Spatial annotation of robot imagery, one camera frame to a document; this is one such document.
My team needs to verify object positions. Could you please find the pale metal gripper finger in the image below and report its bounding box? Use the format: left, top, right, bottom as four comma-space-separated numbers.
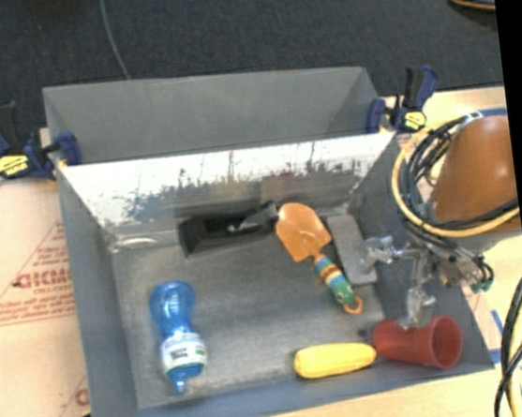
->
357, 231, 414, 274
393, 281, 440, 332

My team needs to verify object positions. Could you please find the grey flat block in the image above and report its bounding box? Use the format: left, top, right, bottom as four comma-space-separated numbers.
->
326, 210, 380, 289

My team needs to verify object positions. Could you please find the red plastic cup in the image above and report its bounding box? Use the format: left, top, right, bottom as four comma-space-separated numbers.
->
368, 310, 467, 380

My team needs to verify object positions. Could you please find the yellow toy corn cob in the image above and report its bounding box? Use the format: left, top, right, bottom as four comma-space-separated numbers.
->
291, 337, 380, 381

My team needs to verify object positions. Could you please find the grey metal bin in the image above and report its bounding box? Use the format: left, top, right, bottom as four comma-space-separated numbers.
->
41, 36, 501, 417

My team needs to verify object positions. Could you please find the black stapler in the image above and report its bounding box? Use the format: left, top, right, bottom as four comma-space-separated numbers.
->
174, 199, 283, 259

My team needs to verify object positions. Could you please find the blue plastic bottle white label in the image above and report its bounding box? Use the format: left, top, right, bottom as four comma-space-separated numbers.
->
145, 277, 214, 397

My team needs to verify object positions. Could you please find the brown cardboard board red print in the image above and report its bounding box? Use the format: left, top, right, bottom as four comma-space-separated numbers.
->
0, 160, 94, 417

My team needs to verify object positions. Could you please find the orange toy shovel striped handle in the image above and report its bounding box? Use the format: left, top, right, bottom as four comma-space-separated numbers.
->
272, 195, 365, 324

